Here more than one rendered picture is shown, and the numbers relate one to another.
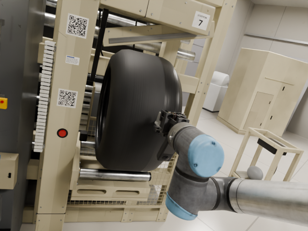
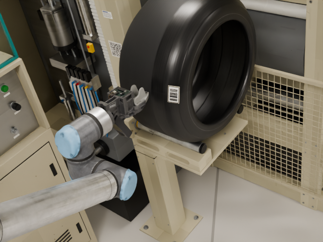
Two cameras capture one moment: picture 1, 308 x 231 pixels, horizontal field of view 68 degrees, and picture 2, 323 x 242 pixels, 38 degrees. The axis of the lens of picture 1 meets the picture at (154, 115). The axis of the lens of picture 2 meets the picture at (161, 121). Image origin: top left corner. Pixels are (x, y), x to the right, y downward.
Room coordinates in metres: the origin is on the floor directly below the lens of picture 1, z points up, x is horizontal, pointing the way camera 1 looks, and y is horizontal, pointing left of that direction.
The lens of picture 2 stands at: (0.34, -1.24, 2.16)
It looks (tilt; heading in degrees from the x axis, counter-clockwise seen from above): 39 degrees down; 67
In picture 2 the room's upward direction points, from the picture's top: 12 degrees counter-clockwise
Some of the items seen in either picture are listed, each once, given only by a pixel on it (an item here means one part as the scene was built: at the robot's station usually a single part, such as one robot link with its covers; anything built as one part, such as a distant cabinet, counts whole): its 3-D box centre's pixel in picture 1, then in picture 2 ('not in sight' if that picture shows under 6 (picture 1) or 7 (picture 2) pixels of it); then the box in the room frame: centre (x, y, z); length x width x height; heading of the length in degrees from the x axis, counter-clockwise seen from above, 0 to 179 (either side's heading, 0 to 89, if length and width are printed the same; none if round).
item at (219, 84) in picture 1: (216, 91); not in sight; (7.28, -1.72, 0.61); 0.64 x 0.53 x 1.23; 140
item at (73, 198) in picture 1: (107, 175); (191, 133); (1.07, 0.16, 0.80); 0.37 x 0.36 x 0.02; 20
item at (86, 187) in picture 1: (112, 186); (171, 146); (0.94, 0.11, 0.84); 0.36 x 0.09 x 0.06; 110
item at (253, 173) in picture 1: (261, 165); not in sight; (2.76, -1.53, 0.40); 0.60 x 0.35 x 0.80; 20
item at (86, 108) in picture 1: (74, 104); not in sight; (1.35, 0.50, 1.05); 0.20 x 0.15 x 0.30; 110
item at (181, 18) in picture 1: (155, 8); not in sight; (1.39, 0.14, 1.71); 0.61 x 0.25 x 0.15; 110
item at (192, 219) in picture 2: not in sight; (170, 222); (0.96, 0.39, 0.01); 0.27 x 0.27 x 0.02; 20
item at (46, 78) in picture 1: (45, 99); (109, 47); (0.90, 0.46, 1.19); 0.05 x 0.04 x 0.48; 20
